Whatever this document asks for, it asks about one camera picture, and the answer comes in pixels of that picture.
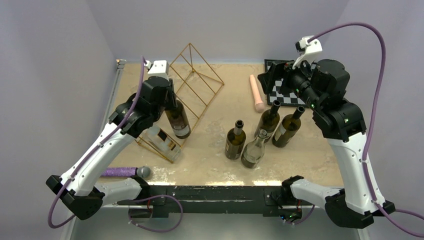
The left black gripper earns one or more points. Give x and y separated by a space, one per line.
171 103

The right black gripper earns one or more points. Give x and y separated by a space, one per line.
288 73

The dark green wine bottle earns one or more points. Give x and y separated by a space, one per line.
179 121

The clear glass liquor bottle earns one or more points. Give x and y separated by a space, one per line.
163 143

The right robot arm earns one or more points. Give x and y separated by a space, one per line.
322 87

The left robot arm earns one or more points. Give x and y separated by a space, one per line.
78 187

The dark green bottle rear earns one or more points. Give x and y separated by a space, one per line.
269 120

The dark green bottle right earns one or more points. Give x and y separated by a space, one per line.
289 126

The clear brown-tinted bottle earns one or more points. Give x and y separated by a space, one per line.
254 151

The black white chessboard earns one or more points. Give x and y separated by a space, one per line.
286 100

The purple glitter microphone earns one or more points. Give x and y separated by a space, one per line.
143 172

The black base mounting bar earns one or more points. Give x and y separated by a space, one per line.
264 200

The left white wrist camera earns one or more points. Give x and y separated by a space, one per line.
157 68

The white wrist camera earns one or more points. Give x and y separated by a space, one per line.
157 68
308 50

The pink cylindrical handle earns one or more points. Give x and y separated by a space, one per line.
258 102

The gold wire wine rack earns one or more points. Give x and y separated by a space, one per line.
196 85

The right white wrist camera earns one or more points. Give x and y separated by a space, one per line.
308 50

